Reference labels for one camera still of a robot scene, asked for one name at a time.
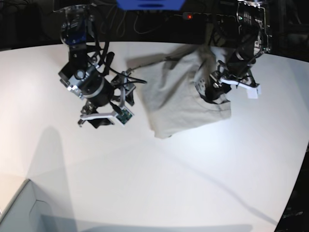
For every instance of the grey t-shirt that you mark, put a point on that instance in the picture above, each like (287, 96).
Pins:
(179, 94)

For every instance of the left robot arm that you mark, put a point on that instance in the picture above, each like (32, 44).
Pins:
(253, 40)

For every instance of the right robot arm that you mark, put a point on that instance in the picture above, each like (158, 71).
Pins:
(88, 73)

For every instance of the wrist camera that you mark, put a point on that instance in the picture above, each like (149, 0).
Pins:
(124, 116)
(254, 92)

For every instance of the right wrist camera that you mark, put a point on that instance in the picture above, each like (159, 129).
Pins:
(124, 116)

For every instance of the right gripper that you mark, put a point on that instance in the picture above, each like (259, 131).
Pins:
(104, 99)

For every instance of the blue bin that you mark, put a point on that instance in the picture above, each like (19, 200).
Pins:
(138, 5)

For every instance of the black power strip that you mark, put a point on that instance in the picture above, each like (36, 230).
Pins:
(206, 17)

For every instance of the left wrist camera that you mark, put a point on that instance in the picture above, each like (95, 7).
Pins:
(254, 92)

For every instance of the white box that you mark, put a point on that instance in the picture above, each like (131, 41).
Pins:
(31, 209)

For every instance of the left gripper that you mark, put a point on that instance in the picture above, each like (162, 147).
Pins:
(223, 79)

